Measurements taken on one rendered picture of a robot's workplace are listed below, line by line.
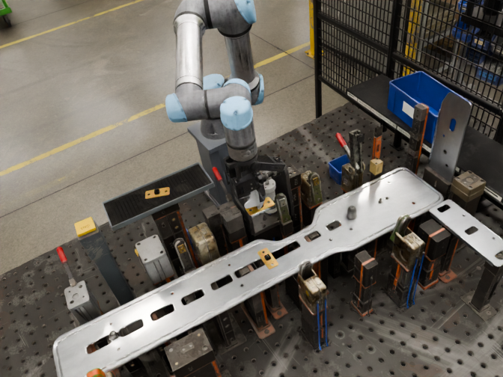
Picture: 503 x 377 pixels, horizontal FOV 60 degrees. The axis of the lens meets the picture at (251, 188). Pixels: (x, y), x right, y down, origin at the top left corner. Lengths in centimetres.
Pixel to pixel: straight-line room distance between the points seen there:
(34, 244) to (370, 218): 245
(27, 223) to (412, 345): 277
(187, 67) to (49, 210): 252
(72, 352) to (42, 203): 232
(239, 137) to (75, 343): 81
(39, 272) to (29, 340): 33
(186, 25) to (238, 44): 23
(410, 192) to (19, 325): 159
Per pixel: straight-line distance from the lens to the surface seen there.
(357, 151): 164
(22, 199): 382
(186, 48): 128
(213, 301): 141
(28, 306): 208
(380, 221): 158
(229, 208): 154
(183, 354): 132
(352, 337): 166
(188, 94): 116
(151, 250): 145
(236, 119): 103
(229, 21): 142
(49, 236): 339
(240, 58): 157
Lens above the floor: 217
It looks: 43 degrees down
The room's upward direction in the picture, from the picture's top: 10 degrees counter-clockwise
